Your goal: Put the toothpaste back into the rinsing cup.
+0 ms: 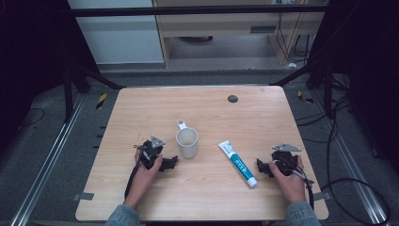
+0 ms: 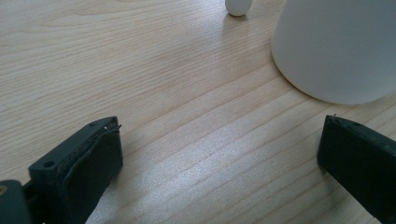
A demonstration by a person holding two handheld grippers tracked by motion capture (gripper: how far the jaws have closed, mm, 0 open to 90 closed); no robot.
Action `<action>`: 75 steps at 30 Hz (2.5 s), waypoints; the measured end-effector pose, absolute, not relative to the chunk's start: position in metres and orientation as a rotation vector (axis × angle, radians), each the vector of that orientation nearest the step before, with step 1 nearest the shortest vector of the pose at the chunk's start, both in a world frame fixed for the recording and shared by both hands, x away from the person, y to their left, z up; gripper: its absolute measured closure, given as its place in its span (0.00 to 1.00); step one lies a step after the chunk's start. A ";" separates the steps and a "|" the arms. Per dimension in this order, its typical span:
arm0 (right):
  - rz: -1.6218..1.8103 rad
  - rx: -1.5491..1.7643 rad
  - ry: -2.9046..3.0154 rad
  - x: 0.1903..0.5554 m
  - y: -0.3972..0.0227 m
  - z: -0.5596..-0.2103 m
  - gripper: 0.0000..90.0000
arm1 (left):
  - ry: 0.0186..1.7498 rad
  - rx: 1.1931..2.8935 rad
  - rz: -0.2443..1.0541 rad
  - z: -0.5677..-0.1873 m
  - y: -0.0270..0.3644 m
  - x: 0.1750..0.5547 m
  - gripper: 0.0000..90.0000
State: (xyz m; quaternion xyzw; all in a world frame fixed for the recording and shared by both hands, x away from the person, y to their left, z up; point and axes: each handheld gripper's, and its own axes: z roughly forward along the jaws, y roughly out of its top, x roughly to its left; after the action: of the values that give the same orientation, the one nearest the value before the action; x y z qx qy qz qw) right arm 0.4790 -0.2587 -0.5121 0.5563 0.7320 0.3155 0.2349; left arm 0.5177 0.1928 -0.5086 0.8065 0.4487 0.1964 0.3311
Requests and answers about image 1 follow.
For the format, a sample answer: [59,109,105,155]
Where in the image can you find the yellow black hazard tape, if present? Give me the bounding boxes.
[296,89,315,105]
[95,92,108,110]

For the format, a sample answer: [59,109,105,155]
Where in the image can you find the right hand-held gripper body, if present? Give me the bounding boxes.
[270,143,302,177]

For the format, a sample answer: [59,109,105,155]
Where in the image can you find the person's right hand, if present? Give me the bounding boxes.
[268,155,307,205]

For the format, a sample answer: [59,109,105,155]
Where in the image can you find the black floor cable loop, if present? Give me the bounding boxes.
[319,93,392,226]

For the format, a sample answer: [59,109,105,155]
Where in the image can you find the black metal stand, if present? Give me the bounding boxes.
[269,57,349,120]
[60,59,126,124]

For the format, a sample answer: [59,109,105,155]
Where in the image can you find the white and teal toothpaste tube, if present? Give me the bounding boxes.
[217,139,259,189]

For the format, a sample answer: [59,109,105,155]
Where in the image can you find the thin black floor cable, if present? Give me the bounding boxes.
[19,107,46,128]

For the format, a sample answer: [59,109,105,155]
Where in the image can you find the white cabinet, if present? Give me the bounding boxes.
[67,0,166,66]

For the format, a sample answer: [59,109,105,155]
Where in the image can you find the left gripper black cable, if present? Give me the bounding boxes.
[123,144,146,201]

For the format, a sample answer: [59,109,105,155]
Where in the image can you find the aluminium floor rail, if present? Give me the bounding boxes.
[310,89,388,226]
[9,93,87,226]

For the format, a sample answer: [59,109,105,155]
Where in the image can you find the dark curtain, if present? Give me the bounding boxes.
[0,0,102,152]
[305,0,399,177]

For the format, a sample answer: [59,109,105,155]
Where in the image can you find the grey tape strip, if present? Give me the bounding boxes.
[312,190,333,202]
[72,191,95,202]

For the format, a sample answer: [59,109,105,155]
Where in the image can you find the hanging black desk cables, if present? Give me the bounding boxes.
[276,10,314,64]

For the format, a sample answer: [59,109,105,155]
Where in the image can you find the white cup with handle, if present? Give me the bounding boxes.
[175,119,200,159]

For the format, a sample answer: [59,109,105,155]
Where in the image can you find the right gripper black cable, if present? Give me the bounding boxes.
[283,158,315,211]

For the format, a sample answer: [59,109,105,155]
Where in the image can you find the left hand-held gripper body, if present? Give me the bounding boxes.
[134,135,167,170]

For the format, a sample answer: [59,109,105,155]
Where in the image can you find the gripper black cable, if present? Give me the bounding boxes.
[283,158,315,211]
[123,144,146,201]

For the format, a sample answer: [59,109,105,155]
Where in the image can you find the black horizontal frame bar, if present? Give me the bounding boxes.
[69,4,329,19]

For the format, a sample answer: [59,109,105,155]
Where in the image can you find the light wooden desk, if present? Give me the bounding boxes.
[152,0,328,70]

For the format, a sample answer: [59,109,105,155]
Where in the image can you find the person's left hand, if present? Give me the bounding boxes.
[123,150,165,211]

